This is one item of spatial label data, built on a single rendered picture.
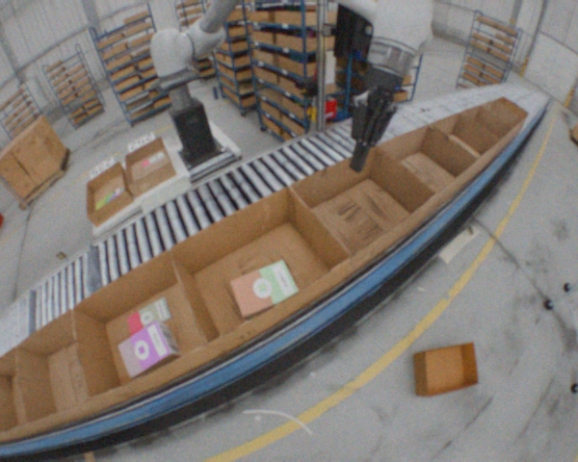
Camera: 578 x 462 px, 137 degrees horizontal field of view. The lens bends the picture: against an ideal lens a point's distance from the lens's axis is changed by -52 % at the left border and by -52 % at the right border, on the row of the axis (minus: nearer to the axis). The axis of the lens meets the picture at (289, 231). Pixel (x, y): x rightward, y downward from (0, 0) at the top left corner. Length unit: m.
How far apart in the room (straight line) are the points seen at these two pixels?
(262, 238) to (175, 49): 0.94
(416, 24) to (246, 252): 0.75
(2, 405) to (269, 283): 1.37
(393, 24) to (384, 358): 1.60
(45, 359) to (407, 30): 1.47
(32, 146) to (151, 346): 4.45
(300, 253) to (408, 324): 1.16
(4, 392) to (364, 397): 1.93
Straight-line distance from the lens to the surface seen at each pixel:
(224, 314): 0.72
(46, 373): 1.18
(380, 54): 0.49
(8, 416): 1.47
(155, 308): 0.81
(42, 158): 4.93
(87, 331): 0.86
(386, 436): 1.70
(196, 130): 1.36
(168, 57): 1.23
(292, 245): 0.77
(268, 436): 1.62
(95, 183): 1.79
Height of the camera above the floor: 1.55
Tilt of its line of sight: 56 degrees down
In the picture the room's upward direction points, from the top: 6 degrees counter-clockwise
